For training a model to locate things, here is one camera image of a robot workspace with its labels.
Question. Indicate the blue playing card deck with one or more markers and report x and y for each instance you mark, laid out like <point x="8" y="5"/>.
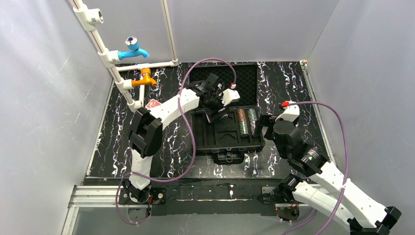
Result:
<point x="214" y="115"/>

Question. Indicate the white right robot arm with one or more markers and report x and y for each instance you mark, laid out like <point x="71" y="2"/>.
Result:
<point x="344" y="202"/>

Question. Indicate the blue orange poker chip stack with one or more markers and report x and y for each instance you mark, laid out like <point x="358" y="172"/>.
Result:
<point x="252" y="127"/>

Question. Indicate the red playing card deck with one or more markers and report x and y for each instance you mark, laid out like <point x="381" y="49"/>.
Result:
<point x="152" y="104"/>

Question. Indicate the orange plastic faucet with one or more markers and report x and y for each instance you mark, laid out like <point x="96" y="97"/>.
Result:
<point x="146" y="79"/>

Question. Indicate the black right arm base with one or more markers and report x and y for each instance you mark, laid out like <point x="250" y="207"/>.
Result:
<point x="278" y="201"/>

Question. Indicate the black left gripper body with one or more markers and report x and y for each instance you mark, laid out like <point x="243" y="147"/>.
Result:
<point x="214" y="110"/>

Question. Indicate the black foam-lined poker case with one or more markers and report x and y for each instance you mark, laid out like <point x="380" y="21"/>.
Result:
<point x="221" y="140"/>

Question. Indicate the blue yellow poker chip stack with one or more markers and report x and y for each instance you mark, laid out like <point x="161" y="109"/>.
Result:
<point x="252" y="115"/>

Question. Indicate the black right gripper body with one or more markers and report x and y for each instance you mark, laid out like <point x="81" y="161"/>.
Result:
<point x="265" y="126"/>

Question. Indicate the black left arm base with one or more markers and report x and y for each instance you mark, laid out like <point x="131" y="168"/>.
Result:
<point x="128" y="195"/>

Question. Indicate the brown poker chip stack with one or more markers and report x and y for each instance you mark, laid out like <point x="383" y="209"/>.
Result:
<point x="241" y="115"/>

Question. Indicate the aluminium front rail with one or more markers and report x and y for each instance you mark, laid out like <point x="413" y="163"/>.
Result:
<point x="193" y="207"/>

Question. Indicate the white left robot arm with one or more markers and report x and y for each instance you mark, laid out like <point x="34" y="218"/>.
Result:
<point x="146" y="130"/>

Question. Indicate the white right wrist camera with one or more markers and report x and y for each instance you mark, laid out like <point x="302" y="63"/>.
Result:
<point x="291" y="112"/>

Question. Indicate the white PVC pipe frame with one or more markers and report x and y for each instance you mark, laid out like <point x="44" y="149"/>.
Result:
<point x="89" y="19"/>

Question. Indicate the blue plastic faucet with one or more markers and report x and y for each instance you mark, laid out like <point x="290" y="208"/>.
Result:
<point x="133" y="49"/>

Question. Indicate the green poker chip stack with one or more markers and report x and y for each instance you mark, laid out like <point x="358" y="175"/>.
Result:
<point x="244" y="129"/>

